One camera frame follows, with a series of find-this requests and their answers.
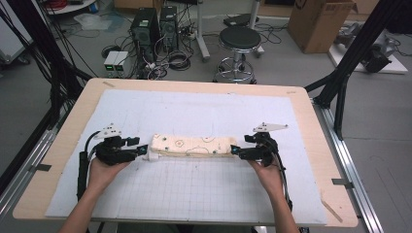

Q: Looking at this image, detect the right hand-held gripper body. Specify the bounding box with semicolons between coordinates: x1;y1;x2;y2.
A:
240;121;290;168

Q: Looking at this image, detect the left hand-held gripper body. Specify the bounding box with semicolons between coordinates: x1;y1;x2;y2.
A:
92;122;141;167

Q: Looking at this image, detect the cream towel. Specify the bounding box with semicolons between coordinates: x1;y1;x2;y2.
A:
147;133;238;162

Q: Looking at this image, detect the person's left hand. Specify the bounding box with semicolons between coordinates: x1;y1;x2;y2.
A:
86;156;131;196

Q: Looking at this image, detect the person's right hand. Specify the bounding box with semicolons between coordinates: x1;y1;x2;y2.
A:
247;157;285;196

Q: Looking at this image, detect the white foam mat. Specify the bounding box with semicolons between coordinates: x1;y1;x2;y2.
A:
45;88;328;227

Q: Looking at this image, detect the grey tape strip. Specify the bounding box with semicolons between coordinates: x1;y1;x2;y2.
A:
331;177;355;190
28;163;53;173

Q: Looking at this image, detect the white power supply unit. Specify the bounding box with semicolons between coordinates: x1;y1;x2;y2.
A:
113;50;130;75
103;50;120;75

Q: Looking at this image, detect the thin wooden stick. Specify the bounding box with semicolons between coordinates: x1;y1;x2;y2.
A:
320;196;344;224

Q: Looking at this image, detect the black round stool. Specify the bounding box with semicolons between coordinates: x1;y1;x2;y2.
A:
212;25;264;85

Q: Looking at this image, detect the large black computer tower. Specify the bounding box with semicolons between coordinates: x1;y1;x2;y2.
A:
129;7;161;63

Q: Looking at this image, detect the white table leg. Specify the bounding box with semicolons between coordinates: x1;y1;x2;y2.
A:
193;0;212;63
248;0;265;58

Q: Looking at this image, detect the slim black computer tower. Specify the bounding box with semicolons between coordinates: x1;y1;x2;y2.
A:
158;5;180;53

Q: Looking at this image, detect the flat black box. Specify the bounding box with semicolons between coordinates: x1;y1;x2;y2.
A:
223;13;260;28

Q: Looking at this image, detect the clear plastic bag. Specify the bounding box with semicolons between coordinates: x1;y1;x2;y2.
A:
73;12;114;32

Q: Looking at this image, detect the cardboard box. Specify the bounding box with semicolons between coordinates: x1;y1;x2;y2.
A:
287;0;358;54

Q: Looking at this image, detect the round white table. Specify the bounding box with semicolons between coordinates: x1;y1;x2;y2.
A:
44;0;99;17

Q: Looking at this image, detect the grey machine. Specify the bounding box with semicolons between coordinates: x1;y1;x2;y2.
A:
334;21;403;74

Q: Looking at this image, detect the white cabinet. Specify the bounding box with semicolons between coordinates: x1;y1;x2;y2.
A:
0;0;34;66

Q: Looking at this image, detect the white floor board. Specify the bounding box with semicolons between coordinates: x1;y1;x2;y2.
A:
326;32;409;76

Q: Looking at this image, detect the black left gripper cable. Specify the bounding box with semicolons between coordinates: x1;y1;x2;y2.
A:
76;130;102;202

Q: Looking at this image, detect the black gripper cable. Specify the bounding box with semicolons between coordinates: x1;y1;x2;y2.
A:
265;134;294;212
76;130;102;202

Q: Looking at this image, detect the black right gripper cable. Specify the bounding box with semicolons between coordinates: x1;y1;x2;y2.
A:
265;134;294;212

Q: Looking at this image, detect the aluminium rail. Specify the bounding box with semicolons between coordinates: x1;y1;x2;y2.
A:
311;97;386;233
0;128;58;222

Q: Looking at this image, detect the coiled black cable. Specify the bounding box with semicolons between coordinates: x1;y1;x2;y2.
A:
166;50;192;72

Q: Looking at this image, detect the black metal frame with cables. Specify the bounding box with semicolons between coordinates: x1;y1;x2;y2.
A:
0;0;93;131

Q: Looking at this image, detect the black metal frame strut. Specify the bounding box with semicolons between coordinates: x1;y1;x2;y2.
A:
303;0;403;141

